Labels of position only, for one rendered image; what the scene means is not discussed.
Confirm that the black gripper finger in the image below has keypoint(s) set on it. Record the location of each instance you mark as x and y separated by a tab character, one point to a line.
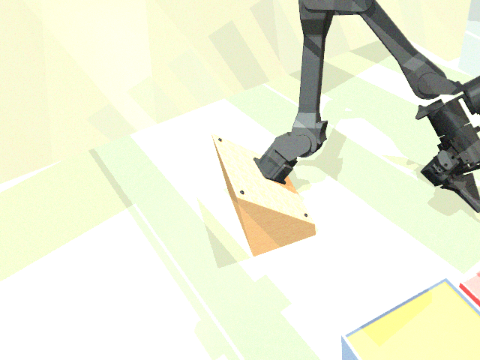
467	189

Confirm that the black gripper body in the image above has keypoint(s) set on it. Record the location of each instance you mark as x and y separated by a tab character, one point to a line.
468	139

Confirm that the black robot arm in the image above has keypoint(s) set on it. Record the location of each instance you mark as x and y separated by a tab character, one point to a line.
426	80

